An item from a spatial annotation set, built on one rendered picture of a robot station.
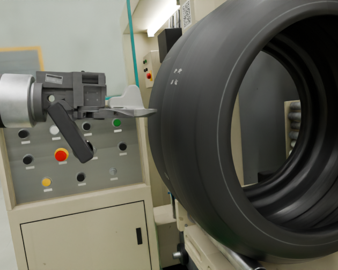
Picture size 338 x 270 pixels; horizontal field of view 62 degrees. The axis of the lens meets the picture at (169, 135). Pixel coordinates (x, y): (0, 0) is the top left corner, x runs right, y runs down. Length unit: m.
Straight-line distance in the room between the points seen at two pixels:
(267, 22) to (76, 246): 1.06
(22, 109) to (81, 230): 0.81
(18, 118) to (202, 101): 0.29
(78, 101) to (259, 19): 0.33
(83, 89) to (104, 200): 0.75
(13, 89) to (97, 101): 0.13
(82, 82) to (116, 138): 0.70
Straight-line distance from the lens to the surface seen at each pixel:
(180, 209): 0.88
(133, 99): 0.52
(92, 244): 1.26
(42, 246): 1.27
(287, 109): 1.18
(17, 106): 0.50
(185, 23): 0.97
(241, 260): 0.65
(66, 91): 0.52
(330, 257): 0.92
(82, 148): 0.51
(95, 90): 0.51
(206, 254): 0.78
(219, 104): 0.46
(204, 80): 0.46
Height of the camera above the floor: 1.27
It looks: 8 degrees down
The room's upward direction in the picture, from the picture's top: 6 degrees counter-clockwise
